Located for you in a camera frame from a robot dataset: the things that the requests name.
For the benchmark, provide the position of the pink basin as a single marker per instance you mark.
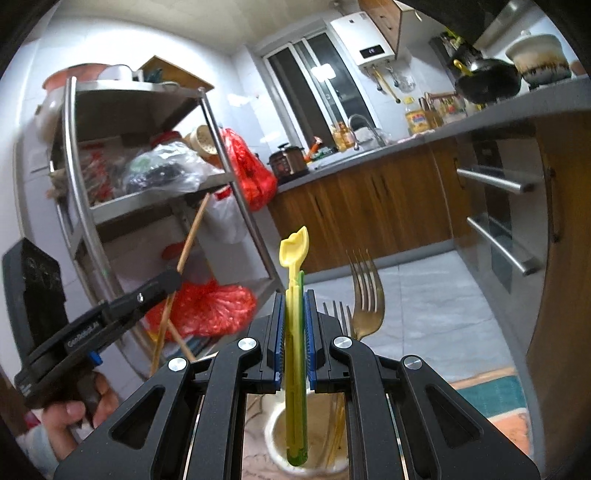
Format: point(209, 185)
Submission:
point(74, 76)

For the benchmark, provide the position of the person's left hand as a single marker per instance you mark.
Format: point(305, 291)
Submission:
point(64, 420)

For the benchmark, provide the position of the white bowl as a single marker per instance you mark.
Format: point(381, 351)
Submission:
point(115, 72)

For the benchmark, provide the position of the red snack packets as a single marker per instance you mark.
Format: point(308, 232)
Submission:
point(99, 173)

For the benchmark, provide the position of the yellow cooking oil bottle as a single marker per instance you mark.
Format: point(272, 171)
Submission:
point(415, 120)

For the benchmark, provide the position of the dark pressure cooker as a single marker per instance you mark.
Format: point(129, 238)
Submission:
point(287, 161)

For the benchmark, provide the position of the person's left forearm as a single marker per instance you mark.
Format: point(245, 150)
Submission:
point(39, 447)

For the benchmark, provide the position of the wooden chopstick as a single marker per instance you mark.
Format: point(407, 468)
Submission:
point(182, 341)
point(194, 230)

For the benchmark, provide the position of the white ceramic pot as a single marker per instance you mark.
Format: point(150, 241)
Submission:
point(538, 57)

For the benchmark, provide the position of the clear bag with dark contents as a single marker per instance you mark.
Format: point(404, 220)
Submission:
point(171, 168)

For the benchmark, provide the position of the wooden wall cabinet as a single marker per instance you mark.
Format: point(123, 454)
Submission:
point(385, 21)

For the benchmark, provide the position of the printed tablecloth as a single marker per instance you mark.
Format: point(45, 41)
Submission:
point(489, 406)

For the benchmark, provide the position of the yellow plastic spoon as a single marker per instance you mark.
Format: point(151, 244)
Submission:
point(292, 323)

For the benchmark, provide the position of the hanging red plastic bag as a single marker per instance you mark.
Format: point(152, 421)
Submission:
point(247, 170)

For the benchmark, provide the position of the built-in steel oven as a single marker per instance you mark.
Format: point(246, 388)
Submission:
point(498, 207)

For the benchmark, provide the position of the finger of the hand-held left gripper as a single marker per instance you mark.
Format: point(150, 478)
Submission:
point(143, 300)

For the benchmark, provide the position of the metal sink faucet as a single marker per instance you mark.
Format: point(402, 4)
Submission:
point(358, 127)

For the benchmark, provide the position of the black wok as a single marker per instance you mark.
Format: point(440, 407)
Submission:
point(489, 83)

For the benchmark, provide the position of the metal shelf rack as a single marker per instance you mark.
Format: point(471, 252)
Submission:
point(138, 106)

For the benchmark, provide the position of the white plastic bag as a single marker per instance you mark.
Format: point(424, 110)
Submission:
point(226, 217)

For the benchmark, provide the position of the grey kitchen countertop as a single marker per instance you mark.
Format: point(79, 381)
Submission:
point(461, 127)

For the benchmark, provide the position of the white floral ceramic utensil holder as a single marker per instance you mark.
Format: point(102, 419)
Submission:
point(277, 443)

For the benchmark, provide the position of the wooden base cabinets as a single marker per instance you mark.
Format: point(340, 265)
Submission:
point(392, 207)

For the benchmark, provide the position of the white water heater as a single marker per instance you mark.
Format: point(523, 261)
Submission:
point(364, 39)

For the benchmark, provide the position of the black range hood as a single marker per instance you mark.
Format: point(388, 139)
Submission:
point(503, 18)

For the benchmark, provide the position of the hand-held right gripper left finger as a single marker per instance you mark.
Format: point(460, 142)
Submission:
point(278, 341)

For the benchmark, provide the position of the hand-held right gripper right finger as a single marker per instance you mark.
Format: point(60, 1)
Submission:
point(310, 341)

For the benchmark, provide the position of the crumpled red plastic bag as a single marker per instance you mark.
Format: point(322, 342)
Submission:
point(207, 307)

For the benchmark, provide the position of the beige plastic strainer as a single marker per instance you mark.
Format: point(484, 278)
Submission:
point(201, 142)

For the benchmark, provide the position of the wooden board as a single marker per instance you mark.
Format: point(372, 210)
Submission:
point(180, 74)

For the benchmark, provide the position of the small metal fork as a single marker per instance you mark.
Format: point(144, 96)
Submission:
point(339, 323)

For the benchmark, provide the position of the kitchen window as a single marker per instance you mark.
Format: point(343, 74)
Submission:
point(318, 83)

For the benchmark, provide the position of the large metal fork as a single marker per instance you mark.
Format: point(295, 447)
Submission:
point(364, 318)

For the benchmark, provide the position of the orange plastic item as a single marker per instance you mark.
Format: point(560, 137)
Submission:
point(315, 146)

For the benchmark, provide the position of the amber bottles by sink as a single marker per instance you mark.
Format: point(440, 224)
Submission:
point(344, 136)

